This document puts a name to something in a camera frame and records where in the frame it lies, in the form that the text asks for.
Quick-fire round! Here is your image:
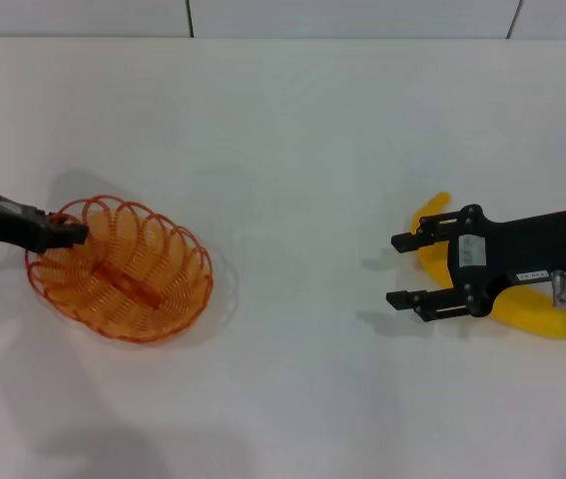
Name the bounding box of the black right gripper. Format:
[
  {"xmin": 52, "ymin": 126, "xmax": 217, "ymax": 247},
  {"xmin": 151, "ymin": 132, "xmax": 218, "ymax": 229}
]
[{"xmin": 385, "ymin": 203, "xmax": 566, "ymax": 322}]

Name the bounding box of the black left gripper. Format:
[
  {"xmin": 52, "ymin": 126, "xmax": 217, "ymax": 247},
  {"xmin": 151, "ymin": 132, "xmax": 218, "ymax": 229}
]
[{"xmin": 0, "ymin": 191, "xmax": 90, "ymax": 253}]

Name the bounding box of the orange wire basket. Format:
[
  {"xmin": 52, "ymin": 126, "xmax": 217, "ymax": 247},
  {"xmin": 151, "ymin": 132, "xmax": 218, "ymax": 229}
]
[{"xmin": 25, "ymin": 196, "xmax": 214, "ymax": 344}]

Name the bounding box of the yellow banana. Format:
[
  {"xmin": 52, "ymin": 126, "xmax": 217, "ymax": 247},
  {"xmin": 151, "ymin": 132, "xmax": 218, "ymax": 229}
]
[{"xmin": 410, "ymin": 191, "xmax": 566, "ymax": 341}]

